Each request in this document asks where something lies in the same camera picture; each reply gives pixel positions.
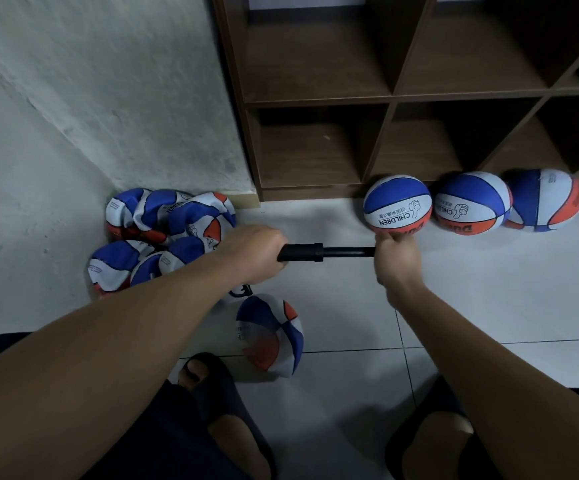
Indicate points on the person's right hand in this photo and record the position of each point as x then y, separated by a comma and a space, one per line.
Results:
397, 265

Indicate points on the person's left hand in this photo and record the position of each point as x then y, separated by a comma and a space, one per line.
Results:
249, 253

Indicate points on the black hand pump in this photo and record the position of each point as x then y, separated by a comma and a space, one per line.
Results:
301, 253

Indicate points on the brown wooden cubby shelf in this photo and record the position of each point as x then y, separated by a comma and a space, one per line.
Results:
315, 75

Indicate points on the person's right forearm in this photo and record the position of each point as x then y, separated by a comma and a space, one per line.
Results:
509, 395

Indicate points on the person's left forearm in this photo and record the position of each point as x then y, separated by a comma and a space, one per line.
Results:
80, 380

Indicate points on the person's left foot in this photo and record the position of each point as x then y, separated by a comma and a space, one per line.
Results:
235, 440

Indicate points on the black sandal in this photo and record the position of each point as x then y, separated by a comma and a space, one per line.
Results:
218, 390
424, 405

